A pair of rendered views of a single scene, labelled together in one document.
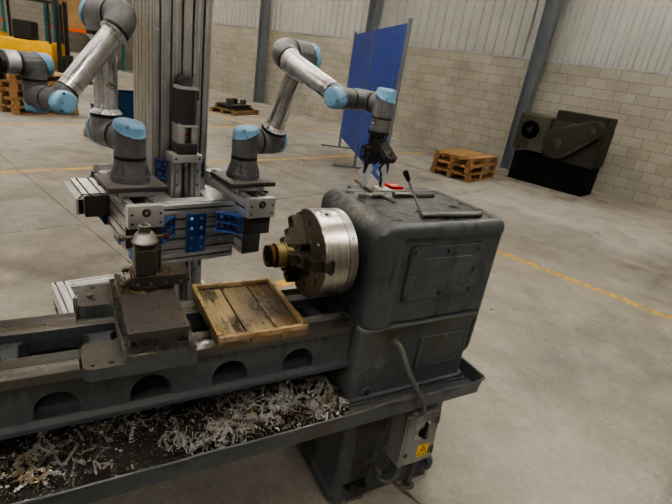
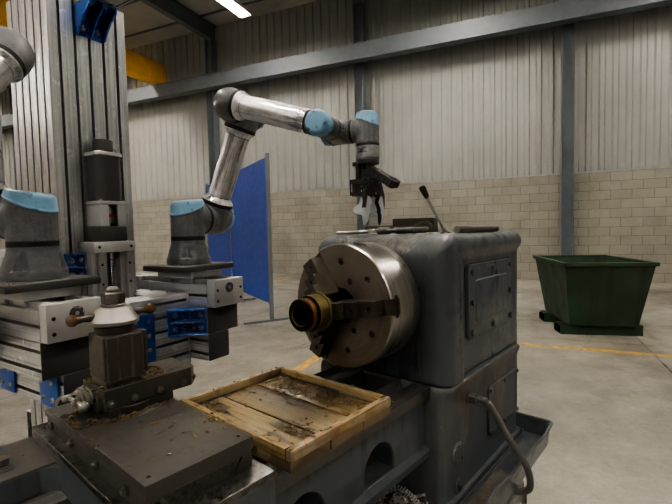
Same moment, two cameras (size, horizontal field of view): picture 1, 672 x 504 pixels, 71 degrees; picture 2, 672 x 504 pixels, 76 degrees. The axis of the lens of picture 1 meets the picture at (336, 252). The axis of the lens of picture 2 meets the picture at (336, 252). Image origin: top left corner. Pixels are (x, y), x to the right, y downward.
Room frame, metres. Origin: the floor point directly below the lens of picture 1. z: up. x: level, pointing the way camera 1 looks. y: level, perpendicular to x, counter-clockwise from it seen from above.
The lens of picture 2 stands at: (0.49, 0.43, 1.27)
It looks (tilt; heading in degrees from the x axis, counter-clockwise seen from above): 3 degrees down; 343
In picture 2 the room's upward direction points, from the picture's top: 1 degrees counter-clockwise
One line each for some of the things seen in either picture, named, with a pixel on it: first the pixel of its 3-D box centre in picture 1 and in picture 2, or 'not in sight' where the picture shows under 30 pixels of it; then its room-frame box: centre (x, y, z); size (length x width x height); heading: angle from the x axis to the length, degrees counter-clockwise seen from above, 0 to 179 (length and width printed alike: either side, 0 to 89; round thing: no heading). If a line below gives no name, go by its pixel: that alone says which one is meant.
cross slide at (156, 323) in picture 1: (147, 300); (133, 430); (1.26, 0.55, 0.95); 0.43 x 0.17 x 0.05; 32
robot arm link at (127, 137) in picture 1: (128, 137); (29, 215); (1.80, 0.86, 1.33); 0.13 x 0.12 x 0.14; 62
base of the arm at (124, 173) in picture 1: (130, 167); (34, 259); (1.79, 0.85, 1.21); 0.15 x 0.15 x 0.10
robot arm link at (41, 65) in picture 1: (33, 64); not in sight; (1.62, 1.09, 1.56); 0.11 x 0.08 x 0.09; 152
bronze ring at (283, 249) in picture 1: (279, 255); (313, 312); (1.47, 0.19, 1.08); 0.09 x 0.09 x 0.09; 32
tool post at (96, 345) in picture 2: (146, 257); (119, 351); (1.31, 0.58, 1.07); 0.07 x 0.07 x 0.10; 32
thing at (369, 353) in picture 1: (376, 376); (425, 473); (1.77, -0.27, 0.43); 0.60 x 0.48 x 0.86; 122
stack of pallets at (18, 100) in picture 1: (34, 91); not in sight; (9.16, 6.20, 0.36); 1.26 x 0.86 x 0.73; 151
